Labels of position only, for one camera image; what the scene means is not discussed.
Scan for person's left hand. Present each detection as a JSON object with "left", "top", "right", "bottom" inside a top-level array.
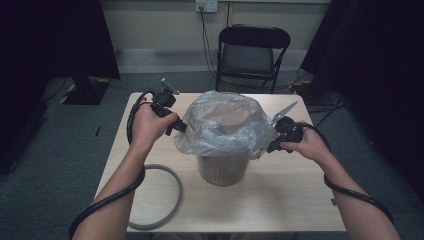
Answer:
[{"left": 130, "top": 99, "right": 179, "bottom": 148}]

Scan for ribbed translucent brown bin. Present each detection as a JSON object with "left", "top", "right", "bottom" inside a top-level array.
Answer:
[{"left": 196, "top": 103, "right": 256, "bottom": 188}]

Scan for black folding chair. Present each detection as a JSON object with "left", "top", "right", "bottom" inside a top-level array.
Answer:
[{"left": 214, "top": 23, "right": 292, "bottom": 94}]

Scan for black curtain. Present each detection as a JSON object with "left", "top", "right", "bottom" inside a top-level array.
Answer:
[
  {"left": 299, "top": 0, "right": 424, "bottom": 203},
  {"left": 0, "top": 0, "right": 122, "bottom": 175}
]

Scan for black floor cables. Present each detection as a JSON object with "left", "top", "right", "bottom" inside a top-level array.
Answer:
[{"left": 306, "top": 93, "right": 348, "bottom": 131}]

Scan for grey bin rim ring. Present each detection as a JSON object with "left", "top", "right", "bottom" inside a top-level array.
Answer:
[{"left": 128, "top": 163, "right": 185, "bottom": 232}]

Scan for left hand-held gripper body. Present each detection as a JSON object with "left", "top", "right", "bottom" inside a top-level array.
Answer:
[{"left": 150, "top": 78, "right": 180, "bottom": 118}]

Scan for hand-held gripper cable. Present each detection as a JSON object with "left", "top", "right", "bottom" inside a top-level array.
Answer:
[
  {"left": 299, "top": 122, "right": 395, "bottom": 225},
  {"left": 68, "top": 90, "right": 158, "bottom": 240}
]

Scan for left hand-held gripper cable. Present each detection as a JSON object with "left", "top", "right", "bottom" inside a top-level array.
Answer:
[{"left": 68, "top": 90, "right": 158, "bottom": 240}]

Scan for clear plastic bag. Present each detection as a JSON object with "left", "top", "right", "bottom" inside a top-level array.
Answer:
[{"left": 173, "top": 89, "right": 280, "bottom": 161}]

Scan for right hand-held gripper cable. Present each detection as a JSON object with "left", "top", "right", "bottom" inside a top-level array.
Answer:
[{"left": 299, "top": 122, "right": 395, "bottom": 225}]

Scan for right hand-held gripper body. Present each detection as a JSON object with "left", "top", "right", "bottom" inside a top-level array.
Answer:
[{"left": 270, "top": 100, "right": 304, "bottom": 143}]

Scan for white wall power outlet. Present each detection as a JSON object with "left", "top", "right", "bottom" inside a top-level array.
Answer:
[{"left": 195, "top": 0, "right": 219, "bottom": 14}]

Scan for person's right hand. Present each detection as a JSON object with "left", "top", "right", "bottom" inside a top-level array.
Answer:
[{"left": 279, "top": 121, "right": 329, "bottom": 164}]

